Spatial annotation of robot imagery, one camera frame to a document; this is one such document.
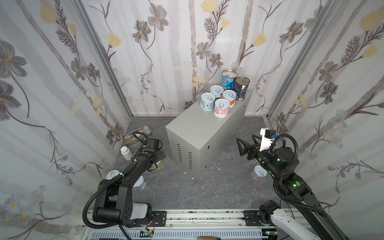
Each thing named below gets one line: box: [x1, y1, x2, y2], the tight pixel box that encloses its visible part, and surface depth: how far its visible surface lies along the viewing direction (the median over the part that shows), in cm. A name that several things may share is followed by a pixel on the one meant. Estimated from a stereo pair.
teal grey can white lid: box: [132, 175, 147, 191], surface depth 83 cm
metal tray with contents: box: [122, 125, 153, 145], surface depth 113 cm
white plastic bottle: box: [120, 146, 134, 161], surface depth 91 cm
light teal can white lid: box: [200, 92, 216, 112], surface depth 75 cm
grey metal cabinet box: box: [165, 91, 253, 180], surface depth 72 cm
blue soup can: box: [220, 69, 238, 90], surface depth 80 cm
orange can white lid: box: [222, 89, 237, 108], surface depth 77 cm
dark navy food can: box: [233, 76, 251, 101], surface depth 78 cm
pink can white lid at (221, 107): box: [213, 98, 230, 118], surface depth 72 cm
